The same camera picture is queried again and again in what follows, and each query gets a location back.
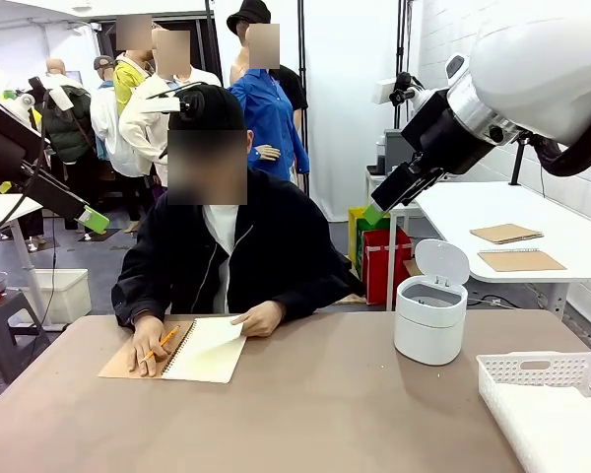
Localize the small white side table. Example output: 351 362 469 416
365 167 425 312

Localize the spiral notebook brown cover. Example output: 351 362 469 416
98 317 247 384

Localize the white plastic crate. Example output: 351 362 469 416
19 268 93 326

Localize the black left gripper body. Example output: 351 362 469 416
0 105 49 187

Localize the capped person in white shirt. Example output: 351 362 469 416
89 54 152 223

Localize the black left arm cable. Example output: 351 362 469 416
0 91 50 241

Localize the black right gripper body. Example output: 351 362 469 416
401 88 490 176

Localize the white notebook page sheet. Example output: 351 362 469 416
163 317 247 384

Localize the grey plastic stool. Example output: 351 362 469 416
0 289 50 385

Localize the person in yellow jacket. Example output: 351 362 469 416
112 14 154 117

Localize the black bucket hat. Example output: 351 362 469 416
226 0 272 36

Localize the white desk with leg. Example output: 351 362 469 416
0 192 68 332

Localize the mannequin in blue shirt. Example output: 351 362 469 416
226 22 310 181

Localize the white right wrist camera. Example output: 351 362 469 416
372 71 427 107

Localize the large white side table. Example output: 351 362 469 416
416 180 591 321

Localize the grey coffee machine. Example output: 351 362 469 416
375 128 415 176

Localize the white trash can with lid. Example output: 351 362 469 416
393 238 471 367

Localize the white head-mounted camera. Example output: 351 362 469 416
145 83 207 120

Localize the mannequin in black shirt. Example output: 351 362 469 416
270 63 310 191

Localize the black stand pole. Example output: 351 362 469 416
508 131 529 187

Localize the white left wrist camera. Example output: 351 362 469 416
28 76 75 112

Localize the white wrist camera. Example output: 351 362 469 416
28 76 75 112
372 71 427 107

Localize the white perforated plastic basket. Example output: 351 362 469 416
476 350 591 473

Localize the black floor cable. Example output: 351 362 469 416
469 295 517 310

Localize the thick black arm hose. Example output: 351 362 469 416
519 128 591 178

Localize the black cap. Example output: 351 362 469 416
169 84 247 132

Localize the yellow pencil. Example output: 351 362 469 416
145 324 181 360

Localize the brown cardboard spiral notebook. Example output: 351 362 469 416
469 224 545 246
477 248 567 273

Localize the red shopping bag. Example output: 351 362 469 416
361 227 414 306

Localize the person's left forearm black sleeve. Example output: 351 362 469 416
275 265 351 316

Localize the green yellow shopping bag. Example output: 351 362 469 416
348 206 393 277

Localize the person in cream jacket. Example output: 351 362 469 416
119 30 223 188

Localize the black chair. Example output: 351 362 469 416
342 255 366 298

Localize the person's right forearm black sleeve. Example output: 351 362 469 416
111 255 171 329

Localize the mannequin in dark vest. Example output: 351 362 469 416
42 57 98 233

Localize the person's left hand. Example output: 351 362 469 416
230 300 287 339

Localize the black light stand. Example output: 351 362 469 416
395 0 418 130

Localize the person's right hand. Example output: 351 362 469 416
127 314 181 378

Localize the person in black jacket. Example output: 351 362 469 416
111 167 351 329

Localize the black backdrop pole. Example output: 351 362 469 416
297 0 310 164

